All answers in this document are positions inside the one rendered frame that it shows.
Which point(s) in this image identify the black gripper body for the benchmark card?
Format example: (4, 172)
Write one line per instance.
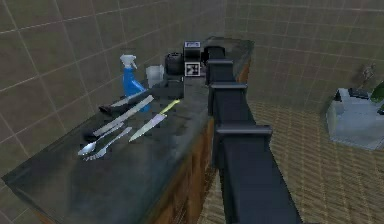
(173, 64)

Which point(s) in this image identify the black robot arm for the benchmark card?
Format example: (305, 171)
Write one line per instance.
(248, 166)

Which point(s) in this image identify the silver fork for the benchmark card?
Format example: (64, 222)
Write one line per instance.
(110, 144)

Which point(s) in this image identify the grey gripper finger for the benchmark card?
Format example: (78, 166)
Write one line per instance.
(126, 115)
(115, 106)

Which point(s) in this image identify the small black box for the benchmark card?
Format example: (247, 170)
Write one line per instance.
(358, 93)

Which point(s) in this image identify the silver spoon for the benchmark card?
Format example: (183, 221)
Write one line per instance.
(87, 148)

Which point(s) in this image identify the clear glass cup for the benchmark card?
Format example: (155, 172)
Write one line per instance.
(154, 75)

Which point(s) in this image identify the green house plant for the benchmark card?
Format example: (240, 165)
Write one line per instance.
(378, 93)

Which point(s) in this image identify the dark topped wooden counter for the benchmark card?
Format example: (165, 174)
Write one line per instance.
(133, 180)

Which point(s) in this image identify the blue spray bottle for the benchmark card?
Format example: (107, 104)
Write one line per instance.
(130, 83)

